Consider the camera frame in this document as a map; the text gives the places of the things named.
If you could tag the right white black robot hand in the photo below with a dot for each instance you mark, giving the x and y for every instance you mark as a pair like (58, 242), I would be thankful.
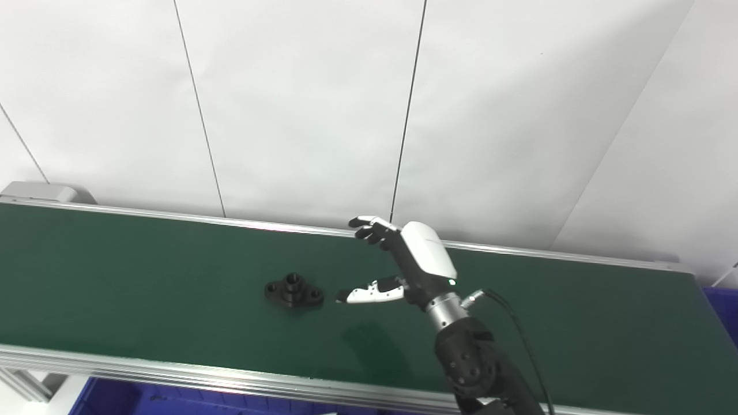
(426, 253)

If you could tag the black flange part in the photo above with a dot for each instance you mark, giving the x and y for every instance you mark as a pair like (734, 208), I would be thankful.
(294, 291)

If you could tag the green conveyor belt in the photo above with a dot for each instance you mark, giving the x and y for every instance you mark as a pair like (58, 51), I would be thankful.
(173, 276)

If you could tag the blue plastic bin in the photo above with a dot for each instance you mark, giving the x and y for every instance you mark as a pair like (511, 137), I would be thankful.
(173, 403)
(723, 311)

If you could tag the grey conveyor end housing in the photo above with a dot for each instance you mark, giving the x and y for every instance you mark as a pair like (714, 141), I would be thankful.
(40, 192)

